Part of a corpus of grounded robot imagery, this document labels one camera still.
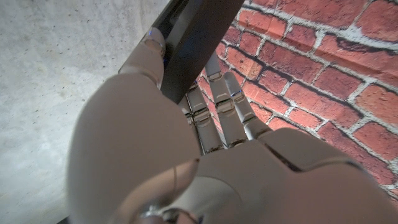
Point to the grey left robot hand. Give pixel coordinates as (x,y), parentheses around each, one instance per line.
(140,140)

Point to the red brick print backdrop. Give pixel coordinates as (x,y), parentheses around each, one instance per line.
(311,62)

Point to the black stapler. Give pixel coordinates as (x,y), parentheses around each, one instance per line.
(196,40)

